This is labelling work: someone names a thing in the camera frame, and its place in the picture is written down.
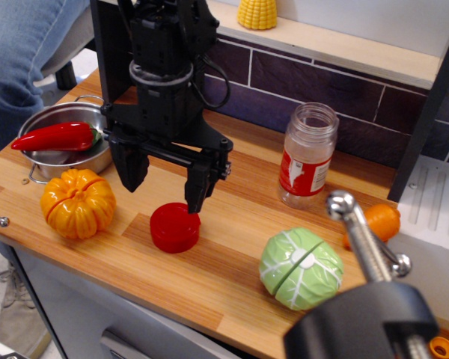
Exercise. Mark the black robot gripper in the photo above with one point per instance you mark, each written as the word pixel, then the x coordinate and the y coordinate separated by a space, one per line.
pixel 168 125

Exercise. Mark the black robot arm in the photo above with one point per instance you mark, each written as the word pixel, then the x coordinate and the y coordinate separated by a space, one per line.
pixel 170 41

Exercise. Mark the red plastic cap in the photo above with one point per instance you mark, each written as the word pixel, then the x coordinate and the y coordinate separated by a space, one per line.
pixel 173 229

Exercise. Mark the orange toy pumpkin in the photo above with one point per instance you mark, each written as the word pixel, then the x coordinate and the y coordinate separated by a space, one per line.
pixel 78 204

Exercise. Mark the small steel pot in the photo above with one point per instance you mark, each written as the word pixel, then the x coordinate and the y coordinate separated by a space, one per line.
pixel 46 165

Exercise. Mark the red toy chili pepper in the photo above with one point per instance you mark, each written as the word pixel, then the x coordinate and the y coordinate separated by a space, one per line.
pixel 72 136

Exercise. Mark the clear plastic jar red label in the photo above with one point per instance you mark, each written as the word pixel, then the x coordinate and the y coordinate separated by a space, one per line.
pixel 309 144

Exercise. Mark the green toy cabbage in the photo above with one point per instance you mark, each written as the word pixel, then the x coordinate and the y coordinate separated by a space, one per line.
pixel 299 269

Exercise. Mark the yellow toy corn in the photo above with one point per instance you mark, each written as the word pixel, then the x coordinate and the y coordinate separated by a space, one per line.
pixel 257 14

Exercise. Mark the person in blue jeans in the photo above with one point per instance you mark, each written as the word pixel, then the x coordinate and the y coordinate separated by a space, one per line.
pixel 30 34

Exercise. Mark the beige shoe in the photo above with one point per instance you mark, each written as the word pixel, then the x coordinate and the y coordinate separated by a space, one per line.
pixel 21 326

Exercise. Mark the orange toy carrot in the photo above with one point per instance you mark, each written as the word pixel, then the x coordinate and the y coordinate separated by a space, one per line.
pixel 383 220

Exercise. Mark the wooden back shelf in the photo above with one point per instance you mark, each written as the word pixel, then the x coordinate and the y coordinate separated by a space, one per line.
pixel 342 50

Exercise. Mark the black metal clamp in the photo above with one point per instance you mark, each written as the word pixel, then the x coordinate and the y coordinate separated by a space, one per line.
pixel 381 319

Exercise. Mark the white toy sink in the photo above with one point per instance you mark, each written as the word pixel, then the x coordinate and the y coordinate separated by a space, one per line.
pixel 424 209

